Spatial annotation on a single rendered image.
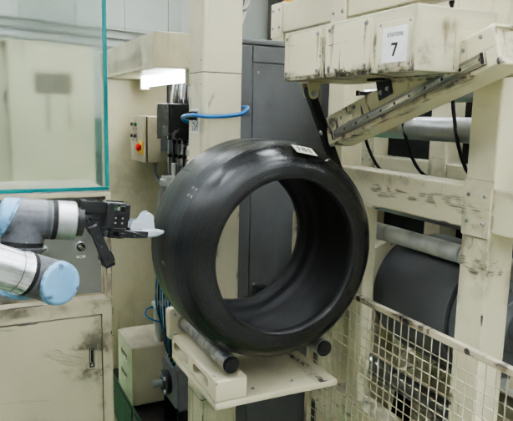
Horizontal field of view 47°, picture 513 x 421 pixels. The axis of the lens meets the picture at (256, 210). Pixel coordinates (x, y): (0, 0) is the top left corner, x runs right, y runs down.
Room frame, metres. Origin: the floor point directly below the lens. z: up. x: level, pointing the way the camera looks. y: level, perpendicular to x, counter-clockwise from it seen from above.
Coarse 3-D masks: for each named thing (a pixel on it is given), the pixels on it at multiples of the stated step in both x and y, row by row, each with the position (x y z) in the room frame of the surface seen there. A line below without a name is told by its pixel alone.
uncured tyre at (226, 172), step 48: (240, 144) 1.55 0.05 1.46; (288, 144) 1.52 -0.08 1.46; (240, 192) 1.41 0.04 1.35; (288, 192) 1.81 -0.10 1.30; (336, 192) 1.53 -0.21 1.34; (192, 240) 1.38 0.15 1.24; (336, 240) 1.76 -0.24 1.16; (192, 288) 1.38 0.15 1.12; (288, 288) 1.79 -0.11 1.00; (336, 288) 1.68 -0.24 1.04; (240, 336) 1.42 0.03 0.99; (288, 336) 1.47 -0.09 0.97
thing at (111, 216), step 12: (84, 204) 1.35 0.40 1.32; (96, 204) 1.36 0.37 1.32; (108, 204) 1.36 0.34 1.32; (120, 204) 1.41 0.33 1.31; (84, 216) 1.34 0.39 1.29; (96, 216) 1.37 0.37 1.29; (108, 216) 1.36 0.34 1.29; (120, 216) 1.38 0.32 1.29; (108, 228) 1.36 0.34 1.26; (120, 228) 1.38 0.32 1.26
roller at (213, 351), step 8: (184, 320) 1.72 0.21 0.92; (184, 328) 1.70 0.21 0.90; (192, 328) 1.65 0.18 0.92; (192, 336) 1.63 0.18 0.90; (200, 336) 1.59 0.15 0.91; (200, 344) 1.58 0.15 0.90; (208, 344) 1.54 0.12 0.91; (208, 352) 1.52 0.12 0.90; (216, 352) 1.48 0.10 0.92; (224, 352) 1.47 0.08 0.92; (216, 360) 1.47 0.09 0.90; (224, 360) 1.44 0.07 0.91; (232, 360) 1.43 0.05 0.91; (224, 368) 1.43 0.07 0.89; (232, 368) 1.43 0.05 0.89
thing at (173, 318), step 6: (168, 312) 1.72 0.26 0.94; (174, 312) 1.73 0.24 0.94; (168, 318) 1.72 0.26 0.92; (174, 318) 1.73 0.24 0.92; (180, 318) 1.73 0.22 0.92; (168, 324) 1.72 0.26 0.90; (174, 324) 1.73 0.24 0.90; (168, 330) 1.72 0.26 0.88; (174, 330) 1.73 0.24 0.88; (180, 330) 1.73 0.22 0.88; (168, 336) 1.72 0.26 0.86
